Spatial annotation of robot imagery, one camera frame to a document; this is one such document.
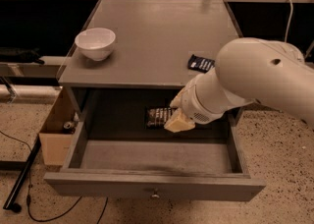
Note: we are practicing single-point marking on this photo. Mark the black cloth on ledge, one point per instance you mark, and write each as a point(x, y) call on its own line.
point(20, 55)

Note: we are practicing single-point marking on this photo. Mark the metal can in box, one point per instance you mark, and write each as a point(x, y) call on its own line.
point(69, 127)

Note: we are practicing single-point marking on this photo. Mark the white ceramic bowl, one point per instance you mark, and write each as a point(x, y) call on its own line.
point(96, 43)

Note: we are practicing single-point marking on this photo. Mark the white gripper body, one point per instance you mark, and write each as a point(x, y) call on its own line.
point(192, 105)

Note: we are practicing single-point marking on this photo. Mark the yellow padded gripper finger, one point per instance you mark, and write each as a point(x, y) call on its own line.
point(177, 101)
point(179, 122)

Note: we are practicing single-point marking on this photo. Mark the black metal floor bar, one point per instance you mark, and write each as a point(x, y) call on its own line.
point(24, 168)

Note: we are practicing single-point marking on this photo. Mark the cardboard box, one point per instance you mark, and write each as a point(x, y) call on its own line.
point(55, 142)

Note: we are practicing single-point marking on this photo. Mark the metal drawer knob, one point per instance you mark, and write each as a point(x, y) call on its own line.
point(155, 194)

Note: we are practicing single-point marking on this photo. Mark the grey cabinet with counter top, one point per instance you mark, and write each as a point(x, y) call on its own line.
point(154, 40)

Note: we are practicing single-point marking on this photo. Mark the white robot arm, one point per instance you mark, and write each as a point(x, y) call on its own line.
point(247, 70)

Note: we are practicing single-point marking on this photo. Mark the open grey top drawer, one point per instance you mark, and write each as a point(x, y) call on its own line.
point(203, 164)

